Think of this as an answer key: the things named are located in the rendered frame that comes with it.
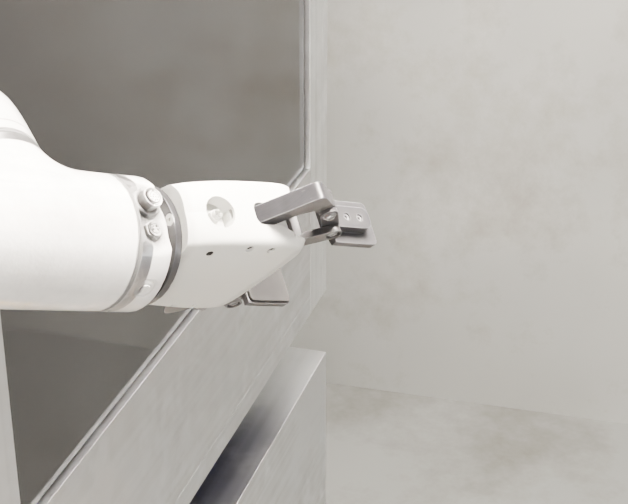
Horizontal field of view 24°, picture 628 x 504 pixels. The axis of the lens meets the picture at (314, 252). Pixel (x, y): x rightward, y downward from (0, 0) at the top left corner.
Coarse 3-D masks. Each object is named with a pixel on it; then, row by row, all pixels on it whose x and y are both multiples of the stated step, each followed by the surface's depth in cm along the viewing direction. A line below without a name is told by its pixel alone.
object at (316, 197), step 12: (300, 192) 91; (312, 192) 91; (324, 192) 91; (264, 204) 91; (276, 204) 91; (288, 204) 91; (300, 204) 91; (312, 204) 91; (324, 204) 92; (264, 216) 91; (276, 216) 91; (288, 216) 92
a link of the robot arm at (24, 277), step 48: (0, 144) 83; (0, 192) 79; (48, 192) 82; (96, 192) 84; (0, 240) 78; (48, 240) 81; (96, 240) 83; (0, 288) 80; (48, 288) 82; (96, 288) 84
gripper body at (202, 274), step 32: (160, 192) 89; (192, 192) 89; (224, 192) 90; (256, 192) 92; (288, 192) 94; (192, 224) 88; (224, 224) 91; (256, 224) 91; (192, 256) 89; (224, 256) 90; (256, 256) 92; (288, 256) 94; (160, 288) 88; (192, 288) 93; (224, 288) 95
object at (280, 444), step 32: (288, 352) 220; (320, 352) 220; (288, 384) 212; (320, 384) 220; (256, 416) 204; (288, 416) 204; (320, 416) 222; (224, 448) 197; (256, 448) 197; (288, 448) 206; (320, 448) 225; (224, 480) 190; (256, 480) 193; (288, 480) 208; (320, 480) 227
